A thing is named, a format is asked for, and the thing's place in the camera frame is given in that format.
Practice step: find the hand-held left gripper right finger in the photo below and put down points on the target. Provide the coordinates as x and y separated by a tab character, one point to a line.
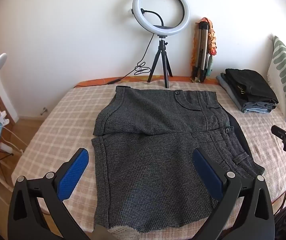
206	172

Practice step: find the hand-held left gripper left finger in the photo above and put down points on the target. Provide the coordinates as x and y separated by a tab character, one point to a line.
73	172

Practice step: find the grey houndstooth pants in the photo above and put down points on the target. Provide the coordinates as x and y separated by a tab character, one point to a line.
158	155

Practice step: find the dark navy garment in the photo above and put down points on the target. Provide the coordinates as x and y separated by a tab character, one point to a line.
240	132

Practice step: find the beige checkered blanket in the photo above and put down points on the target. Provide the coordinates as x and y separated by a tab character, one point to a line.
63	120

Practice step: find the white power strip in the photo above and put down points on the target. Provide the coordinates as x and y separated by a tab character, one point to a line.
6	147

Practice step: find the orange bed sheet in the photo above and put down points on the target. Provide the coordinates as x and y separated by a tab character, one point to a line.
93	82

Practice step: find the folded silver tripod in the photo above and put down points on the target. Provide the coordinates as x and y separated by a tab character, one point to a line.
201	52

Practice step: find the orange floral scarf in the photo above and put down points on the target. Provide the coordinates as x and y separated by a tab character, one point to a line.
212	37

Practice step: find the small black tripod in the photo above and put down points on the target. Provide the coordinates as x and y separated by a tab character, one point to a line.
161	57

